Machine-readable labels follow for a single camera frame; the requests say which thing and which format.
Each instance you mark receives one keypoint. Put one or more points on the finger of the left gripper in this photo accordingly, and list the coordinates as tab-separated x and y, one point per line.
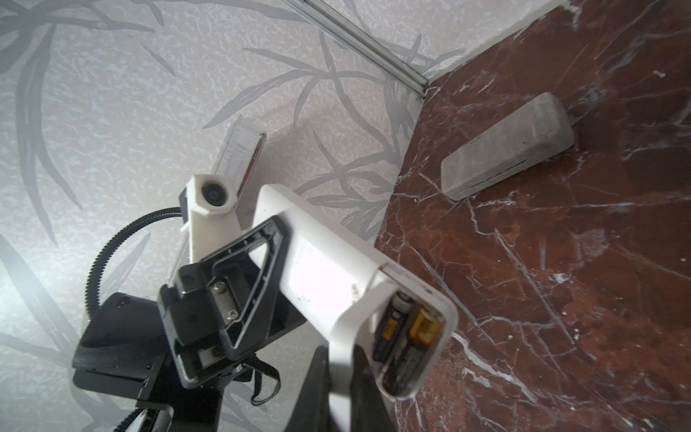
252	267

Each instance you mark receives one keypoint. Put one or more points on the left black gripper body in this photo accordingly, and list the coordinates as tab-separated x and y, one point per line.
192	326

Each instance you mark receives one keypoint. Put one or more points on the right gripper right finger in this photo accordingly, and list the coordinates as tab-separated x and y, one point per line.
368	411

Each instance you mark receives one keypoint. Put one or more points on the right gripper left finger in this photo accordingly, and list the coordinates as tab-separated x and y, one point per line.
311	411

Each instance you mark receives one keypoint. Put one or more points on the black orange battery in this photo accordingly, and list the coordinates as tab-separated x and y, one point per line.
390	326
420	337

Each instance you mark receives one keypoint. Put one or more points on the white remote control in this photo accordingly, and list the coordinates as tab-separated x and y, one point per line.
342	285

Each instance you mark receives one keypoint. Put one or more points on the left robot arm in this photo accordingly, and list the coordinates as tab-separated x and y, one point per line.
124	349

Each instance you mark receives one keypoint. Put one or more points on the grey glasses case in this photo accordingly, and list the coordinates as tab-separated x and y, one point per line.
538	130

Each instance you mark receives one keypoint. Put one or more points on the clear acrylic wall shelf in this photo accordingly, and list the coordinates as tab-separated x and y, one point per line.
239	153

